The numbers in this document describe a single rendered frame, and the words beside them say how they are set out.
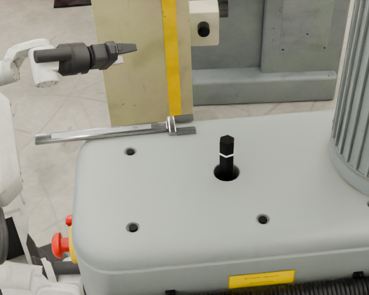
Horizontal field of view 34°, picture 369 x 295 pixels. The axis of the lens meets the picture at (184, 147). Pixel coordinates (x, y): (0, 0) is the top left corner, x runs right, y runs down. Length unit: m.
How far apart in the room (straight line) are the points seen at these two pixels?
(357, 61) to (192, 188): 0.28
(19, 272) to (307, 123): 0.92
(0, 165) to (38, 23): 3.74
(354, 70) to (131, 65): 2.13
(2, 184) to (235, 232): 0.67
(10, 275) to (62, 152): 2.20
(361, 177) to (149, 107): 2.22
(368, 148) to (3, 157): 0.81
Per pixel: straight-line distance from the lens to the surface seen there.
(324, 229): 0.79
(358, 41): 0.75
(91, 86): 4.21
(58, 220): 3.36
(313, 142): 0.90
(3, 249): 1.31
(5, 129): 1.37
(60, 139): 0.92
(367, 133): 0.78
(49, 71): 1.63
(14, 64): 1.70
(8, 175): 1.33
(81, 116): 3.97
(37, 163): 3.71
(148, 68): 2.83
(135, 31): 2.71
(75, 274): 1.58
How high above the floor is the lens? 2.49
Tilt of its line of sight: 43 degrees down
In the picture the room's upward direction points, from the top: 3 degrees counter-clockwise
